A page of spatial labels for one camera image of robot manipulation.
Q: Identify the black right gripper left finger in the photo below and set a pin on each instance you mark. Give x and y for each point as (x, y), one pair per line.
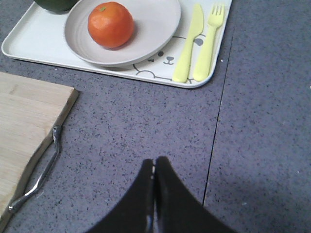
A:
(134, 213)

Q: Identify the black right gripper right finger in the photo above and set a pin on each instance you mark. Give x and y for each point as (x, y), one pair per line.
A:
(177, 209)

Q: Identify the beige round plate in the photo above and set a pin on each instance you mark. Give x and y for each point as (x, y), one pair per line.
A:
(155, 23)

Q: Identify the orange mandarin fruit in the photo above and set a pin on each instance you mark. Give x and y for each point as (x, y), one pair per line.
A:
(110, 24)

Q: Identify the white rectangular bear tray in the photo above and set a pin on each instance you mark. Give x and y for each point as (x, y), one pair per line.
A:
(39, 37)

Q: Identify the yellow plastic knife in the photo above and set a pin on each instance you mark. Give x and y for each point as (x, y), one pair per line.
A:
(182, 68)

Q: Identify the wooden cutting board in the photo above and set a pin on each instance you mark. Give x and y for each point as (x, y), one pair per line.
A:
(29, 110)

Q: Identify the dark green lime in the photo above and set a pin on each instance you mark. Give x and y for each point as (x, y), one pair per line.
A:
(56, 5)

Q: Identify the metal cutting board handle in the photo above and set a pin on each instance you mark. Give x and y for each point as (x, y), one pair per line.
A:
(18, 203)

